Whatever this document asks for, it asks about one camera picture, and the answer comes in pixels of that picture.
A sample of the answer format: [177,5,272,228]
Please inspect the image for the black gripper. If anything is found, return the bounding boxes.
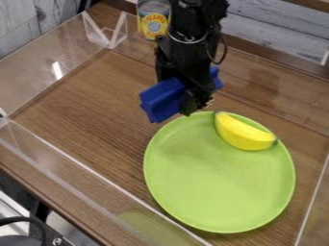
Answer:
[154,32,228,116]

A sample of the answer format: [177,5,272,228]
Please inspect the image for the blue block object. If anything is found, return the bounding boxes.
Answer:
[140,66,224,123]

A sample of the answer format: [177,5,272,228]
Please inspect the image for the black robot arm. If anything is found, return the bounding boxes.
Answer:
[156,0,229,115]

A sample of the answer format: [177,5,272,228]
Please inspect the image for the green round plate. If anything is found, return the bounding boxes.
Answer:
[144,111,296,234]

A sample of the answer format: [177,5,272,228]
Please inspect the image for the yellow banana slice toy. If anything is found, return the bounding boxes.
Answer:
[215,112,277,151]

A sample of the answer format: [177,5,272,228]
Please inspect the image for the yellow labelled tin can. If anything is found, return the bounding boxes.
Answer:
[137,0,172,40]

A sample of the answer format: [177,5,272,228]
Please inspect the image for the clear acrylic triangle bracket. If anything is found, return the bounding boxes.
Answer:
[82,12,129,50]

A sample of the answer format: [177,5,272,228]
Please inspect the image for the black clamp with cable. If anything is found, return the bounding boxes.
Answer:
[0,197,77,246]

